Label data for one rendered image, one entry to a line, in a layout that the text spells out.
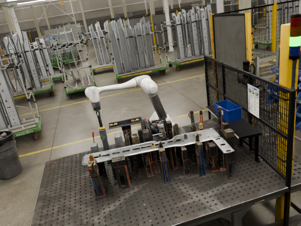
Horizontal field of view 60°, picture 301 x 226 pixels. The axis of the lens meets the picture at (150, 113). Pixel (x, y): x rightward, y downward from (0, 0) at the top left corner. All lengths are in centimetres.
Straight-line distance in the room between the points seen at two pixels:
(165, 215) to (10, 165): 329
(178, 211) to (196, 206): 16
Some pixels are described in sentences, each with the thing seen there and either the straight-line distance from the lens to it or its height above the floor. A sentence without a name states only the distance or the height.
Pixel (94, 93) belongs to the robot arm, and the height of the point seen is 156.
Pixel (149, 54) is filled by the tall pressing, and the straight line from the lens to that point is 973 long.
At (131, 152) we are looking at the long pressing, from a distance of 256.
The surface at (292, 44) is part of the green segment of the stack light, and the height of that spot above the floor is 189.
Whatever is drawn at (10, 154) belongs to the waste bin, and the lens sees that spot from 491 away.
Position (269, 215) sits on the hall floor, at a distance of 329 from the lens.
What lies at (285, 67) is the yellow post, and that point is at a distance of 224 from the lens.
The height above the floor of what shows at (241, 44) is 151.
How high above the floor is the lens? 225
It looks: 21 degrees down
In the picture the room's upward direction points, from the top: 9 degrees counter-clockwise
